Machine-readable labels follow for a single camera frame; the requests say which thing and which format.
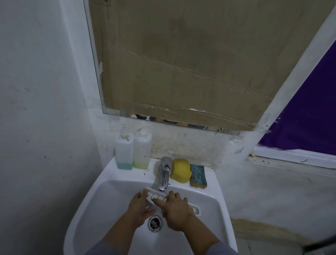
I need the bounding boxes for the person's right hand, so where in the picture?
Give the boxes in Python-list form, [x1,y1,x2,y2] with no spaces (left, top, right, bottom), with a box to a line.
[153,191,196,232]

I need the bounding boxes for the person's left hand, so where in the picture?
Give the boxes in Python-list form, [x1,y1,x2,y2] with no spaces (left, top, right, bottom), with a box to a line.
[127,190,158,229]

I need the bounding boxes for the long white plastic tray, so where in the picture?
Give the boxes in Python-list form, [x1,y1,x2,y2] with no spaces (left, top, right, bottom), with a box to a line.
[142,187,201,215]

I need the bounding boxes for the person's right forearm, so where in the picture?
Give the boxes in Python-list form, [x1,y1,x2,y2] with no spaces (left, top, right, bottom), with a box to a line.
[179,222,221,249]

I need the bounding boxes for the person's left forearm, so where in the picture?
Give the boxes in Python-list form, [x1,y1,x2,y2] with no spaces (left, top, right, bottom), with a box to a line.
[101,223,144,249]

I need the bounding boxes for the metal sink drain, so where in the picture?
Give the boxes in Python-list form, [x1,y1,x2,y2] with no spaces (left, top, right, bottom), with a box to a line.
[148,215,163,233]

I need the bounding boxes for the chrome faucet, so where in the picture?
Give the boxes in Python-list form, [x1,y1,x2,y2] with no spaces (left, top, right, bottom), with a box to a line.
[157,157,173,192]

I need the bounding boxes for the yellow sponge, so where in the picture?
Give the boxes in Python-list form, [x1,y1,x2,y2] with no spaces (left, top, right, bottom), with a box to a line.
[170,158,191,184]

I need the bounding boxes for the blue-green scouring sponge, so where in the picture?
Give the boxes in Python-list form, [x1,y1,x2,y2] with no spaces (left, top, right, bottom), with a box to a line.
[189,164,208,189]

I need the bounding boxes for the white ceramic washbasin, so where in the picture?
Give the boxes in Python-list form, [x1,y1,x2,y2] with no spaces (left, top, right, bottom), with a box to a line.
[64,156,238,255]

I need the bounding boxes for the clear bottle with yellow liquid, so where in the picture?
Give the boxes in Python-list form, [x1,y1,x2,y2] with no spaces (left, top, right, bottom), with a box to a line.
[133,128,153,170]

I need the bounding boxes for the clear bottle with blue liquid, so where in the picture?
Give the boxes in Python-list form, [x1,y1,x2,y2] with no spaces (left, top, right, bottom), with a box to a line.
[115,126,134,171]

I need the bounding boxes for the grey shirt sleeve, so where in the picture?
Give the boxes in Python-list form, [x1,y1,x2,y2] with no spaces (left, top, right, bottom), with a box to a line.
[85,239,124,255]

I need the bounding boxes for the brown cardboard sheet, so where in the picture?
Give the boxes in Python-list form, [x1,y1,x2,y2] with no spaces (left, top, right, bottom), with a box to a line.
[88,0,335,132]

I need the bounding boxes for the black pole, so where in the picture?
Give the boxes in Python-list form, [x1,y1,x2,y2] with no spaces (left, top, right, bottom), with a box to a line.
[302,236,336,253]

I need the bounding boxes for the purple window covering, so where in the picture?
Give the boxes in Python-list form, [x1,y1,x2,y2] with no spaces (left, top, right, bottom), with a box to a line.
[258,39,336,156]

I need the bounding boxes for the white window frame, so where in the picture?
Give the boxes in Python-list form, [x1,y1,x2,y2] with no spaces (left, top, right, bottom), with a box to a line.
[239,13,336,169]

